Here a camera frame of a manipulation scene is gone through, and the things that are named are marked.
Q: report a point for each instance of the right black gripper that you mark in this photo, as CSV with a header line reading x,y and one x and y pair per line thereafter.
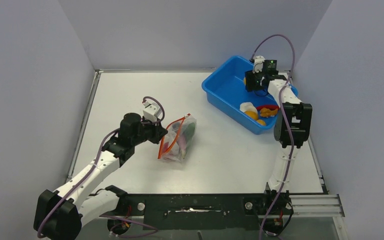
x,y
250,86

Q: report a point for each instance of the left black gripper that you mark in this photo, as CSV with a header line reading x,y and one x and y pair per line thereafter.
x,y
159,131

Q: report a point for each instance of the clear zip top bag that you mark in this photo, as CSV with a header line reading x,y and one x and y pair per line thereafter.
x,y
176,144

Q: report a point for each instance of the green toy avocado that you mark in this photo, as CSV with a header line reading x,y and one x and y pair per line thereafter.
x,y
189,131

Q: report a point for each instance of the purple toy eggplant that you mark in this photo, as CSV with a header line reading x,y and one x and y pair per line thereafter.
x,y
182,145

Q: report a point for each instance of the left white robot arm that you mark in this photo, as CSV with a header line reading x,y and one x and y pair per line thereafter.
x,y
57,214

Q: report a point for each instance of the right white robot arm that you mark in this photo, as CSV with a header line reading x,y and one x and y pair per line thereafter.
x,y
292,126

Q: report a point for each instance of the blue plastic bin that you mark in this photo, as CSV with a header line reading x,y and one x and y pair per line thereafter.
x,y
226,91

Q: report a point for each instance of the orange fried toy piece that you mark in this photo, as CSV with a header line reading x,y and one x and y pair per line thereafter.
x,y
267,112

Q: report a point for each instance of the small orange toy fruit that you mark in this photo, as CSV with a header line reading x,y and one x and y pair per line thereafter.
x,y
261,122

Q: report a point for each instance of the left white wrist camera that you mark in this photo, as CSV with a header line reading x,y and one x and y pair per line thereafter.
x,y
153,112

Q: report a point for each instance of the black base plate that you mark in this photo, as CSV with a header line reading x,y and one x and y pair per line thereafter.
x,y
207,211

